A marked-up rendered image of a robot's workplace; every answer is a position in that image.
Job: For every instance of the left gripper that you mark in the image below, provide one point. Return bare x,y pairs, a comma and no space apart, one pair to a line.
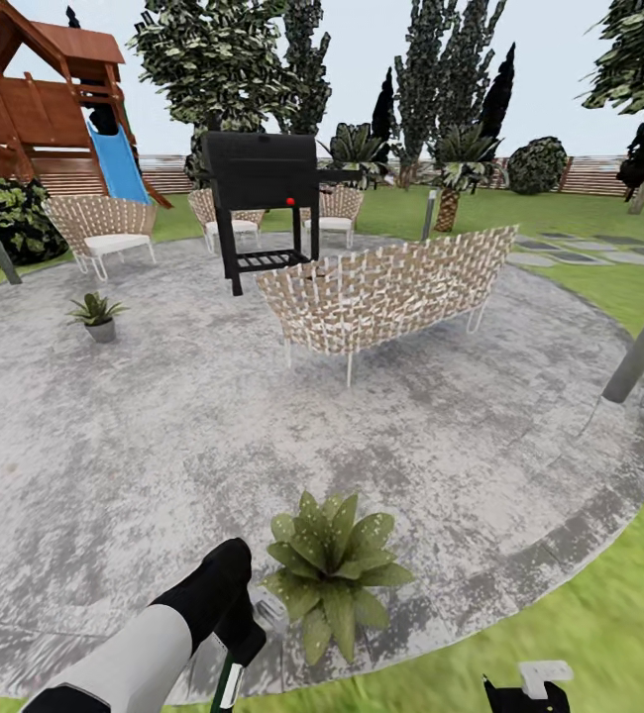
242,636

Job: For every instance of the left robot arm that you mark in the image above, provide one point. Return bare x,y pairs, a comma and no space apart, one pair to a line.
136,669

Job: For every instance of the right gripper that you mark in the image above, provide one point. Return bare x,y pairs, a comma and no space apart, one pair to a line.
514,700

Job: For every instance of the garden chair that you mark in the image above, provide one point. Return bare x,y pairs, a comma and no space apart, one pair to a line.
243,221
384,301
101,225
339,211

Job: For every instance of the insectifuge atomizer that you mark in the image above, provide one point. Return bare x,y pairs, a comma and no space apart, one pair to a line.
228,685

